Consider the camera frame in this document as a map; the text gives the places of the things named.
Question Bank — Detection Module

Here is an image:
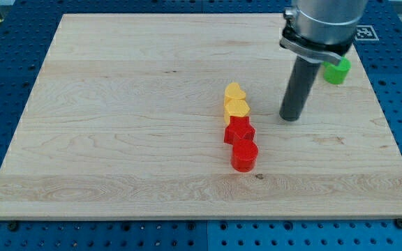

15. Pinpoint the wooden board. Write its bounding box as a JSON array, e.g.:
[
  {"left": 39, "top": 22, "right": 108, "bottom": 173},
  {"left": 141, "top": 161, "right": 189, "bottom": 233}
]
[{"left": 0, "top": 14, "right": 402, "bottom": 220}]

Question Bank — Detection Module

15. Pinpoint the red star block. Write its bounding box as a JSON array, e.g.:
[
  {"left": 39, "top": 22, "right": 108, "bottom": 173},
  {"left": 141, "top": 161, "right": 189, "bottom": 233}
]
[{"left": 223, "top": 116, "right": 255, "bottom": 144}]

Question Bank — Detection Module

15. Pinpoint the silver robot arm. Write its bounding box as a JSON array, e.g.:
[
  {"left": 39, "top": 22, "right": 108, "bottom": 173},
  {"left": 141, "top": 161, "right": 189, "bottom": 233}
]
[{"left": 279, "top": 0, "right": 368, "bottom": 121}]

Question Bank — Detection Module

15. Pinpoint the red cylinder block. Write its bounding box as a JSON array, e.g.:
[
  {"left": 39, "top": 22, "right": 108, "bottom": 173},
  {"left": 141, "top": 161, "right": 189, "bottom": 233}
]
[{"left": 230, "top": 139, "right": 258, "bottom": 172}]

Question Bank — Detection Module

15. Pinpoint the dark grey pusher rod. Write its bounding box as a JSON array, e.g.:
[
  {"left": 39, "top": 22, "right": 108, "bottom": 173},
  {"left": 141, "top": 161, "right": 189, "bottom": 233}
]
[{"left": 279, "top": 56, "right": 321, "bottom": 121}]

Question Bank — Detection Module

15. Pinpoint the yellow heart block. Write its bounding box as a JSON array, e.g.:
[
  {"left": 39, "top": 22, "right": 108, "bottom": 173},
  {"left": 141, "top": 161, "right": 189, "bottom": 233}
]
[{"left": 224, "top": 82, "right": 246, "bottom": 105}]

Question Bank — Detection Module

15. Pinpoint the green block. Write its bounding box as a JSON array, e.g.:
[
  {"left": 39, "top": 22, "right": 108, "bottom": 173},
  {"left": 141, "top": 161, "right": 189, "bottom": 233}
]
[{"left": 322, "top": 57, "right": 352, "bottom": 84}]

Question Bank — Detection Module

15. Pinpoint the fiducial marker tag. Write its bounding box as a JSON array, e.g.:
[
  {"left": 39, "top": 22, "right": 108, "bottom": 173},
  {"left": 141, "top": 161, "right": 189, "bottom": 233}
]
[{"left": 355, "top": 24, "right": 379, "bottom": 41}]

